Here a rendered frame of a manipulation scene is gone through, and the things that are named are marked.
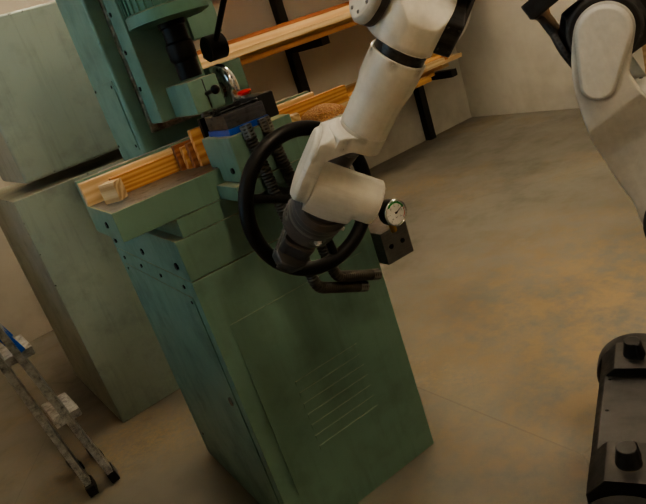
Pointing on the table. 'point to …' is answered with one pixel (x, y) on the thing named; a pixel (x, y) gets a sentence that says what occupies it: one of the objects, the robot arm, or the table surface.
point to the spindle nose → (180, 48)
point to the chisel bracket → (194, 96)
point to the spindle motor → (157, 12)
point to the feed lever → (217, 44)
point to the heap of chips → (323, 112)
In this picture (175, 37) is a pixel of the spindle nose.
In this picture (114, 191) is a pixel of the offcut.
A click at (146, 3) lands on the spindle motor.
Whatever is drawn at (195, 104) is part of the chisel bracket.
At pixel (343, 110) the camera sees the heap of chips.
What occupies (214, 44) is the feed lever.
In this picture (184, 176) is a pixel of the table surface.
